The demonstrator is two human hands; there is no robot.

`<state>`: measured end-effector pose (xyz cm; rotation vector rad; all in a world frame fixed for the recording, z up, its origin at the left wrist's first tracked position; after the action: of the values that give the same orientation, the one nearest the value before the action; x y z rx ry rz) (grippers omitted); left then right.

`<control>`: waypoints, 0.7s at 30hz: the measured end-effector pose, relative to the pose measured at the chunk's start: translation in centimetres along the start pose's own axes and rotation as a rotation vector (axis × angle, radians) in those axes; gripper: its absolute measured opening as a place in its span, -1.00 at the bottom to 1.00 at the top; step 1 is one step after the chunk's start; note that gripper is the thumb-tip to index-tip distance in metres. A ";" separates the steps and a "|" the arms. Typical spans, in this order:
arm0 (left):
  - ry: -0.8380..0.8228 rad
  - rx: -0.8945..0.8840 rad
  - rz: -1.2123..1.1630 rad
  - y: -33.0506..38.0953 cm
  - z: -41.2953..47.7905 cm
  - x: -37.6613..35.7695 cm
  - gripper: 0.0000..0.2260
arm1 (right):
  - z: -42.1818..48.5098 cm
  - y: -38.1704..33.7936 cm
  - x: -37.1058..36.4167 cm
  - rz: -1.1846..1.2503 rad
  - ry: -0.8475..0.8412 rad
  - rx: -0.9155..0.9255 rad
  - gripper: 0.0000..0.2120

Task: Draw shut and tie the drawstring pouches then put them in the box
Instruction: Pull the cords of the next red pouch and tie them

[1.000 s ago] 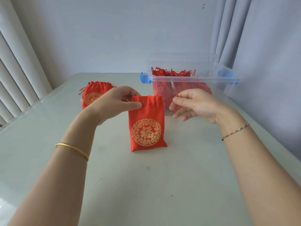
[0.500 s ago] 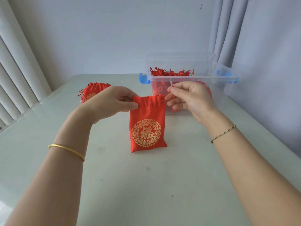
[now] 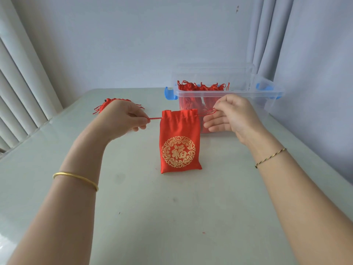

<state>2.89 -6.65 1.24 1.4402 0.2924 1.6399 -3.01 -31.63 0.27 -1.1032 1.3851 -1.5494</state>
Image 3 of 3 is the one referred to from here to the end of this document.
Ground person's left hand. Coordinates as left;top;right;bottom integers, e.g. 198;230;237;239
92;99;151;144

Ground person's right hand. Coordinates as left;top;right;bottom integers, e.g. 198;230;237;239
203;93;270;146

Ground clear plastic storage box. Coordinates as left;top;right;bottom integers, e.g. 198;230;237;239
164;74;285;135

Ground red pouches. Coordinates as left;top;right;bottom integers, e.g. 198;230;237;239
177;79;231;134

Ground person's right forearm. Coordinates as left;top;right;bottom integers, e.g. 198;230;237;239
244;129;353;265

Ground person's left forearm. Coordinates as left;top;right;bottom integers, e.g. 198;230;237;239
8;127;112;265

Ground gold bangle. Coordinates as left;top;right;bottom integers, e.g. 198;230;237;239
53;172;99;192

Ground white vertical blinds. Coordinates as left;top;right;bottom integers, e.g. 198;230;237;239
0;0;63;158

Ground grey curtain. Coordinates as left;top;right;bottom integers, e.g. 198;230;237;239
247;0;353;185

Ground thin braided bracelet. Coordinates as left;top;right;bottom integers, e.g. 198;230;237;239
254;148;287;169

